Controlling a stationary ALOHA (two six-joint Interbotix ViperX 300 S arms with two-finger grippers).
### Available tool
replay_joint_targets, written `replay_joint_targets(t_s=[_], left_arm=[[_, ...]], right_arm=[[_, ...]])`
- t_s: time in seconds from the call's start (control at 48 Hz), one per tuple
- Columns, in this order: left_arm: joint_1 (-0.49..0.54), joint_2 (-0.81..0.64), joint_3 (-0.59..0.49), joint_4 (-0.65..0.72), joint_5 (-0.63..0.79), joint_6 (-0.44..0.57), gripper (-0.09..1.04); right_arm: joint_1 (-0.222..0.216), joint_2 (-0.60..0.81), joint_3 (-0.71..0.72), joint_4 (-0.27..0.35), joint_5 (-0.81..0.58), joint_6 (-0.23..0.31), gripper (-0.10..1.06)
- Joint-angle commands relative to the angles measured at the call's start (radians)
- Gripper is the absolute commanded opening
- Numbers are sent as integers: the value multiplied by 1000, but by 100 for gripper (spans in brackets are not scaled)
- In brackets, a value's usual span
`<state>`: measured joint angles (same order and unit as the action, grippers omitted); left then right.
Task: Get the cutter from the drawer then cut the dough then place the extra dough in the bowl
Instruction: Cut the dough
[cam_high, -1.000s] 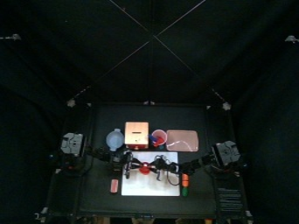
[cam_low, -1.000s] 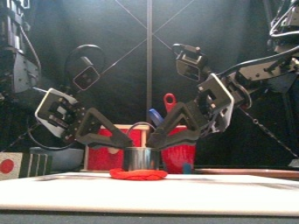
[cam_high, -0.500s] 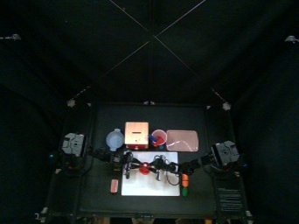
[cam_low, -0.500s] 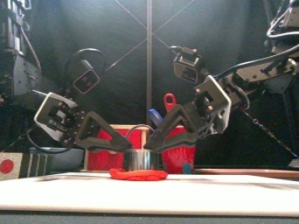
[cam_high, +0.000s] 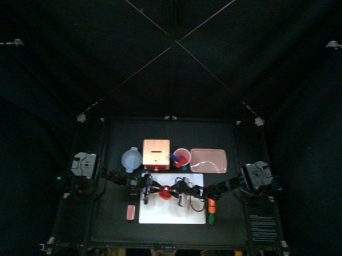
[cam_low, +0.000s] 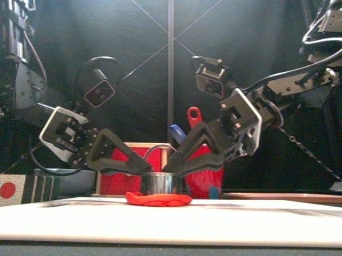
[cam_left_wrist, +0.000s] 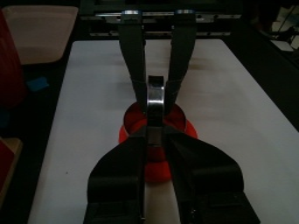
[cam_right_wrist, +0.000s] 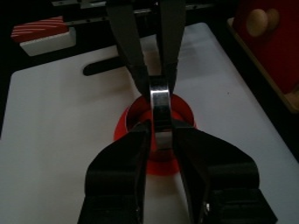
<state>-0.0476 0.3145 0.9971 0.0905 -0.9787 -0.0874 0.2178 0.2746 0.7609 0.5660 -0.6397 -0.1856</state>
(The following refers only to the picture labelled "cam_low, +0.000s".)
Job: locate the vertical metal frame post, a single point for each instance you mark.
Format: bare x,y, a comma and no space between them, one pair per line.
170,66

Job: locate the white red printed toy block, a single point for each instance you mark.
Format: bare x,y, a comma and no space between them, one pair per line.
11,190

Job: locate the red toy spatula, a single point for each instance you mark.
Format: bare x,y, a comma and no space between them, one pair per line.
194,116

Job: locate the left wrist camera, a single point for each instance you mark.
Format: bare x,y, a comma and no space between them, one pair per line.
100,93

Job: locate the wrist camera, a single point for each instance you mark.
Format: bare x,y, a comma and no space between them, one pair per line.
100,93
211,85

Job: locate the white plastic cutting board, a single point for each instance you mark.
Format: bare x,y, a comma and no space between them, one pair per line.
178,226

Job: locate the red plastic cup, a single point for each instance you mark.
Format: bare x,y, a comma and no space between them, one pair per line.
204,183

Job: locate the grey container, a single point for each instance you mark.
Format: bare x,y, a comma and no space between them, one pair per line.
77,183

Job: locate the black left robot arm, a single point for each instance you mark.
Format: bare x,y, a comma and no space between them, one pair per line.
27,83

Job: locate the wooden drawer box red front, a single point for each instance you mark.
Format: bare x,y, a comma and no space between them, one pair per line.
118,185

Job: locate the round metal dough cutter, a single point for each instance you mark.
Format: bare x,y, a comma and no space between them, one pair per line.
160,183

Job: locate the pink plastic tray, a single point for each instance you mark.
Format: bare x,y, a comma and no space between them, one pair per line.
289,198

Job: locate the blue toy utensil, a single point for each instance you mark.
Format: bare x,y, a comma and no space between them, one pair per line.
178,133

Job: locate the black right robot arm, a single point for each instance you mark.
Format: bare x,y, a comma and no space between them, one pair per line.
294,83

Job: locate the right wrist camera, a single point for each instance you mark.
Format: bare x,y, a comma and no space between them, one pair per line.
211,85

